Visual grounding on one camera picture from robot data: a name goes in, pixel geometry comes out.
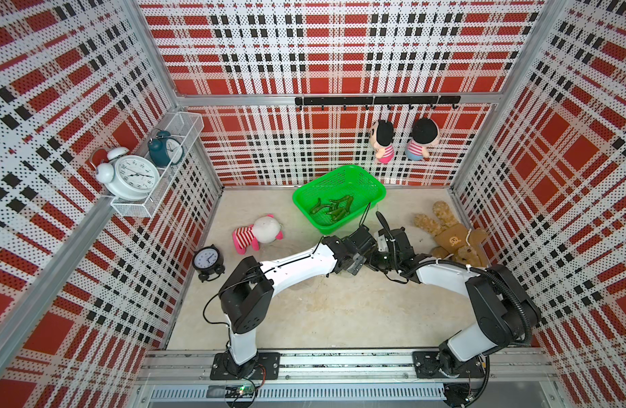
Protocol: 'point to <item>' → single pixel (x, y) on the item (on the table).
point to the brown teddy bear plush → (453, 240)
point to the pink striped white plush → (264, 229)
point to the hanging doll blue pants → (424, 133)
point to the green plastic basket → (366, 189)
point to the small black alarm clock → (207, 262)
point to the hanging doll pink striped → (382, 136)
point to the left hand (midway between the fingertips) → (345, 251)
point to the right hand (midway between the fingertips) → (361, 258)
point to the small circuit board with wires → (241, 391)
